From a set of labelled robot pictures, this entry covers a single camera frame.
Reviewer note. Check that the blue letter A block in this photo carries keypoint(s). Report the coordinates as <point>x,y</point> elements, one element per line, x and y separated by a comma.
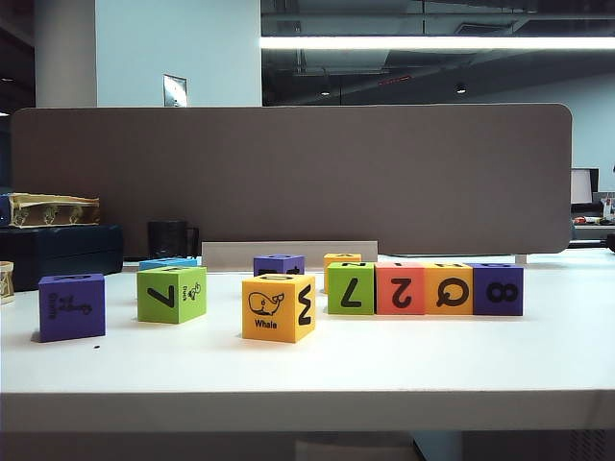
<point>163,263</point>

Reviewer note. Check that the green number seven block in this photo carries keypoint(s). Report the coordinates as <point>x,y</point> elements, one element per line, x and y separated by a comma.
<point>336,307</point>

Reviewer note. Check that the yellow whale letter W block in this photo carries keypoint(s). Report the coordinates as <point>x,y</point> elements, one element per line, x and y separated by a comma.
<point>269,333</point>

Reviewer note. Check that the yellow foam block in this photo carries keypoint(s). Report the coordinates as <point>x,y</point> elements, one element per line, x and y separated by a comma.
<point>331,259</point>

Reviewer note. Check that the red number two block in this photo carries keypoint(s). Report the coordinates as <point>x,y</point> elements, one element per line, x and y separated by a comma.
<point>384,307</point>

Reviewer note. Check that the silver wall sign plate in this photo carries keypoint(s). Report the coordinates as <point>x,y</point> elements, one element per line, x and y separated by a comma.
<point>174,91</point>

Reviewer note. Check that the grey desk divider panel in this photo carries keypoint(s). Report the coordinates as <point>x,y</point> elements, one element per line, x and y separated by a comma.
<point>336,182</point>

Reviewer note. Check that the beige carved cup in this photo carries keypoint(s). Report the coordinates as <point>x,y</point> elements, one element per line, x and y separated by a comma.
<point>5,283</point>

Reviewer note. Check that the dark blue case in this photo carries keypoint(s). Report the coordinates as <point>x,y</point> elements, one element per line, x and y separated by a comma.
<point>57,254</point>

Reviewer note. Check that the white round pillar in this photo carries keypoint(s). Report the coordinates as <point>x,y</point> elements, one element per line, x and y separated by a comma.
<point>65,53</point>

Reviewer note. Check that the purple giraffe number five block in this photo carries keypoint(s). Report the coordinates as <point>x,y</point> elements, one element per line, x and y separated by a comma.
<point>72,317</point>

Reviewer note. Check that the red ceiling sign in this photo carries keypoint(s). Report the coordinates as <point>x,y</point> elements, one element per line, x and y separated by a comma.
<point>394,80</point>

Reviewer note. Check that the green seven block duck print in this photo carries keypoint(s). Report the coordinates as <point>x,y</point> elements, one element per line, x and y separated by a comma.
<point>163,312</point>

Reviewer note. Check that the purple number eight block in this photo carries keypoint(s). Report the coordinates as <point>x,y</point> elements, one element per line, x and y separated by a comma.
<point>480,307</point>

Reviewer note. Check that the white background monitor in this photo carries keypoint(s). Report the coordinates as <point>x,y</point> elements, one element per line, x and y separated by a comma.
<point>581,187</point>

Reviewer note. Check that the yellow letter Q block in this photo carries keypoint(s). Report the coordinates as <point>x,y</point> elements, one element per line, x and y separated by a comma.
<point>432,307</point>

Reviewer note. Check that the small blue box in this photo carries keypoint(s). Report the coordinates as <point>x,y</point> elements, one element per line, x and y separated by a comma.
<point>4,211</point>

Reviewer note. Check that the gold ornate box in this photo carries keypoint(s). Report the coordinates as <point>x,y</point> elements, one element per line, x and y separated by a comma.
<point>53,211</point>

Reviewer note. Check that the purple foam block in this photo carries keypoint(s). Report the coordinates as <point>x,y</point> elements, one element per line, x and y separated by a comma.
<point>262,270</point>

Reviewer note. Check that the black mug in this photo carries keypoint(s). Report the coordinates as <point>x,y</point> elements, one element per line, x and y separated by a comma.
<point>165,240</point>

